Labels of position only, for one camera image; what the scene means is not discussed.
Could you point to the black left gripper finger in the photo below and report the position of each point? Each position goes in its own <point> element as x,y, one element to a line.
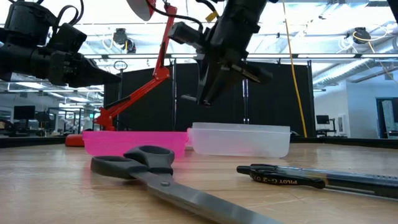
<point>93,73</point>
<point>90,84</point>

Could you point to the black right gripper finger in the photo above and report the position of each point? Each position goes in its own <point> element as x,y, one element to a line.
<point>206,84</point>
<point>224,77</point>

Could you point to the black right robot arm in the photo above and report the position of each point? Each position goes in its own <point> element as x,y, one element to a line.
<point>242,15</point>

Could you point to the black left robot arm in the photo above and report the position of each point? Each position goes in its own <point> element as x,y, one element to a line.
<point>21,46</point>

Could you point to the clear plastic supply box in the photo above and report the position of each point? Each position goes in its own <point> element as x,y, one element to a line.
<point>239,141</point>

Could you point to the red desk lamp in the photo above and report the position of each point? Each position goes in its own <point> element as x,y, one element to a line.
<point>160,73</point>

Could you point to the black computer monitor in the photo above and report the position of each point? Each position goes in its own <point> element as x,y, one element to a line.
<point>24,112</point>

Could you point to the black partition screen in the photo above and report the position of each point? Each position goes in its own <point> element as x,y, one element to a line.
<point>280,102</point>

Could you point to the pink perforated plastic tray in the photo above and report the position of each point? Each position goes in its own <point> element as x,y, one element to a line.
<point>118,141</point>

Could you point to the small black monitor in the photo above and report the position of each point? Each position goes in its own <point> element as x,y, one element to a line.
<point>322,119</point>

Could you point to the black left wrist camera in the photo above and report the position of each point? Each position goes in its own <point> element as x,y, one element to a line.
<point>66,37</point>

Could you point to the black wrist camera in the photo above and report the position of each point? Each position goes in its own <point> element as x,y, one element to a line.
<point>185,32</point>
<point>66,37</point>

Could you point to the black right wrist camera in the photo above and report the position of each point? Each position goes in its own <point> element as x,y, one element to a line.
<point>185,32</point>

